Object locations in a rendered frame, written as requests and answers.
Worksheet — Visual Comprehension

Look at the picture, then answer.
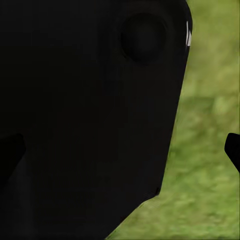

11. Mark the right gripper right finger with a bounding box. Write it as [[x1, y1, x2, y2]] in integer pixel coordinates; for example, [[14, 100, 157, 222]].
[[224, 133, 240, 173]]

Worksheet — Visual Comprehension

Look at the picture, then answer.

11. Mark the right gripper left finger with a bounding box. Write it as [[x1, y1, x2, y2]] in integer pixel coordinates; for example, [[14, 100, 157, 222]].
[[0, 133, 26, 193]]

